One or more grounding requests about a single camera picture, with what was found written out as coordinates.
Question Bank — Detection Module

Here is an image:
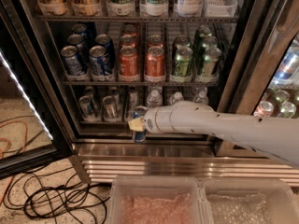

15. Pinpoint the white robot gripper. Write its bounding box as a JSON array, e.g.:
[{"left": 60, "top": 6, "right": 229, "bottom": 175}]
[{"left": 128, "top": 106, "right": 172, "bottom": 133}]

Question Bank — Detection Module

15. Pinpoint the blue silver redbull can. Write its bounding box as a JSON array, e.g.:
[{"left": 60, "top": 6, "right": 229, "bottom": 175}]
[{"left": 133, "top": 106, "right": 148, "bottom": 143}]

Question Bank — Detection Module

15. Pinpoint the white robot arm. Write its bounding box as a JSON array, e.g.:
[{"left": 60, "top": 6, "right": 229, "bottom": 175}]
[{"left": 128, "top": 101, "right": 299, "bottom": 168}]

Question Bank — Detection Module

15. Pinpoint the redbull can front middle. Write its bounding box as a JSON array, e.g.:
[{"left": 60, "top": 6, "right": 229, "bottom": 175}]
[{"left": 103, "top": 96, "right": 118, "bottom": 119}]

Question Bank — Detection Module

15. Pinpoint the redbull can front left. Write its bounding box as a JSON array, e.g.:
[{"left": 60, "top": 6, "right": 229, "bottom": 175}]
[{"left": 78, "top": 95, "right": 97, "bottom": 121}]

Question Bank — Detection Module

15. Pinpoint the orange soda can front left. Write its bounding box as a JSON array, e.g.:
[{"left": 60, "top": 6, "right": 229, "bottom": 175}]
[{"left": 120, "top": 46, "right": 139, "bottom": 77}]

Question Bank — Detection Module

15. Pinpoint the orange soda can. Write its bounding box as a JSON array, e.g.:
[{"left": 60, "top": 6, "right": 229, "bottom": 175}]
[
  {"left": 146, "top": 46, "right": 164, "bottom": 77},
  {"left": 120, "top": 46, "right": 139, "bottom": 77}
]

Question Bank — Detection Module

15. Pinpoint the orange soda can front right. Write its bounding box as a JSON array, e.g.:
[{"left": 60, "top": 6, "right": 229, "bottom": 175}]
[{"left": 146, "top": 46, "right": 164, "bottom": 77}]

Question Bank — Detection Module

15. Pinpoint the green soda can front left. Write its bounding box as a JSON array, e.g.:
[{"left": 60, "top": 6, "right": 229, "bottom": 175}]
[{"left": 172, "top": 47, "right": 192, "bottom": 77}]

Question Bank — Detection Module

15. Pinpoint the green soda can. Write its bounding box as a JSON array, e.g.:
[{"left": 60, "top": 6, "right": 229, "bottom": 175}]
[
  {"left": 172, "top": 47, "right": 192, "bottom": 77},
  {"left": 197, "top": 47, "right": 221, "bottom": 77}
]

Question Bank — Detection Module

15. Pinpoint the blue pepsi can front right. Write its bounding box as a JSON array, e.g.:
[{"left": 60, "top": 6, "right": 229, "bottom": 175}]
[{"left": 89, "top": 45, "right": 113, "bottom": 77}]

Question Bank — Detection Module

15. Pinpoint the blue pepsi can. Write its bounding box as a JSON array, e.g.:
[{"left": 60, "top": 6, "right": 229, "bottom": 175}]
[
  {"left": 61, "top": 46, "right": 86, "bottom": 77},
  {"left": 89, "top": 45, "right": 113, "bottom": 77}
]

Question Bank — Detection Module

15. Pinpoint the blue pepsi can front left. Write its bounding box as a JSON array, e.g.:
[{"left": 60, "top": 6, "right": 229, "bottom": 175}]
[{"left": 61, "top": 46, "right": 86, "bottom": 77}]

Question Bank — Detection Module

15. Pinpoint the steel fridge base grille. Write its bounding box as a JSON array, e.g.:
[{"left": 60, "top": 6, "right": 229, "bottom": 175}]
[{"left": 76, "top": 143, "right": 299, "bottom": 188}]

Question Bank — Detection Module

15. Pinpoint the green soda can front right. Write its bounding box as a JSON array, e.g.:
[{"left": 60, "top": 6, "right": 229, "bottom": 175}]
[{"left": 197, "top": 47, "right": 221, "bottom": 77}]

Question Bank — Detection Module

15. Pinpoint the open glass fridge door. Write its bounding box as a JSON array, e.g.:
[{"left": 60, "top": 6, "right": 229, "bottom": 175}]
[{"left": 0, "top": 0, "right": 72, "bottom": 179}]

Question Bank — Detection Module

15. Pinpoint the empty white shelf basket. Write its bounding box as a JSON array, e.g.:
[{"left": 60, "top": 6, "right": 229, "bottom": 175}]
[{"left": 203, "top": 0, "right": 238, "bottom": 17}]

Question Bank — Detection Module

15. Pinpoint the water bottle front left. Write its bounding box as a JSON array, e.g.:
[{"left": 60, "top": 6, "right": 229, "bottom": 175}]
[{"left": 147, "top": 90, "right": 163, "bottom": 108}]

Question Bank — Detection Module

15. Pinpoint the water bottle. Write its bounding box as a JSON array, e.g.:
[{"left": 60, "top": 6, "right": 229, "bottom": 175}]
[
  {"left": 192, "top": 91, "right": 208, "bottom": 105},
  {"left": 169, "top": 91, "right": 184, "bottom": 105},
  {"left": 147, "top": 90, "right": 163, "bottom": 108}
]

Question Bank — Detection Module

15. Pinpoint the water bottle front middle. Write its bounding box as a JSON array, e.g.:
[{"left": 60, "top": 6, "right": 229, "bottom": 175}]
[{"left": 169, "top": 91, "right": 184, "bottom": 105}]

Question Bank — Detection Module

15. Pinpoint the water bottle front right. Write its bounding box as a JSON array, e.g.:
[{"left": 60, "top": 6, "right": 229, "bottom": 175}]
[{"left": 192, "top": 91, "right": 208, "bottom": 105}]

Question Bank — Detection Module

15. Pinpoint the left clear plastic bin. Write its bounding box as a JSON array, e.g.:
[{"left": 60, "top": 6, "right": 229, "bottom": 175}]
[{"left": 107, "top": 175, "right": 205, "bottom": 224}]

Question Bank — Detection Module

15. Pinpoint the clear plastic bin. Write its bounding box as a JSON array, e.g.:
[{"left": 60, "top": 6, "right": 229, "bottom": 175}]
[
  {"left": 201, "top": 178, "right": 299, "bottom": 224},
  {"left": 107, "top": 175, "right": 205, "bottom": 224}
]

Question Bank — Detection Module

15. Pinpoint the right clear plastic bin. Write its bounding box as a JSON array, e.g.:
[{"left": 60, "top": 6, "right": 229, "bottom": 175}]
[{"left": 201, "top": 178, "right": 299, "bottom": 224}]

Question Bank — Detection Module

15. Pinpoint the black cable on floor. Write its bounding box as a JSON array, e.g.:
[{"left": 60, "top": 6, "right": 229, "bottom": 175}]
[{"left": 3, "top": 161, "right": 111, "bottom": 224}]

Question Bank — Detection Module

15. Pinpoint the orange cable on floor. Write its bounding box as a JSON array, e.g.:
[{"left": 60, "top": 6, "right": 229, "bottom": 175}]
[{"left": 0, "top": 119, "right": 30, "bottom": 203}]

